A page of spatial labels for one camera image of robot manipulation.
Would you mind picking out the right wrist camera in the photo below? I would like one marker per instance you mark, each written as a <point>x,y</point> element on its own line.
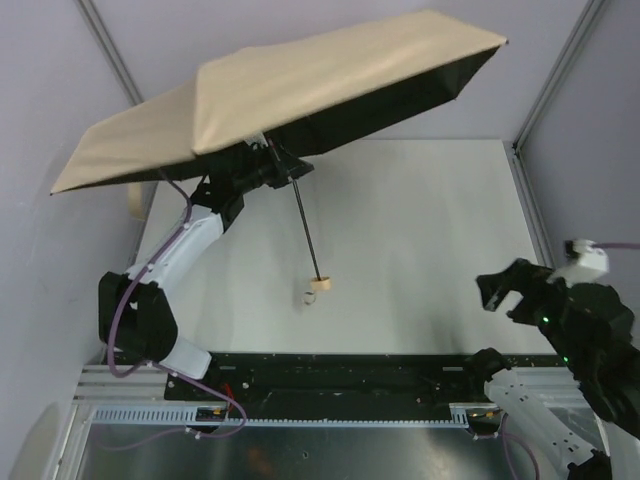
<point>585,259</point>

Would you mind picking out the beige folding umbrella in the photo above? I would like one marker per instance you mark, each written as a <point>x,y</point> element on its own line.
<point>311,96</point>

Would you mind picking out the left aluminium frame post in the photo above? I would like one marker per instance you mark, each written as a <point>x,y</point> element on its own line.
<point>114,59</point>

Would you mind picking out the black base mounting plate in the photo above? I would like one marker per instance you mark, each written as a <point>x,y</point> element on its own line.
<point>352,384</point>

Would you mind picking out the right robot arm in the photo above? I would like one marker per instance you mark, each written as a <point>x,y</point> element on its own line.
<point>590,329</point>

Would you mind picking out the right aluminium frame post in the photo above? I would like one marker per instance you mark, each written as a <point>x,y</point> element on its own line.
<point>579,35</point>

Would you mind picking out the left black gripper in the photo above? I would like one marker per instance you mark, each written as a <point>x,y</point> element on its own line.
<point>279,169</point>

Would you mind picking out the white slotted cable duct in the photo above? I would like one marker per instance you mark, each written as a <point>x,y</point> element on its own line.
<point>452,416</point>

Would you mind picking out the aluminium frame post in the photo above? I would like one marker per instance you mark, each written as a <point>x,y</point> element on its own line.
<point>579,35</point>
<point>114,59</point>

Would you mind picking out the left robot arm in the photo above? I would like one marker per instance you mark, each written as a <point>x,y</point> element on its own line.
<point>135,313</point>

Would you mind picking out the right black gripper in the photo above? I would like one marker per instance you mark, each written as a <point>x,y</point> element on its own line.
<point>523,288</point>

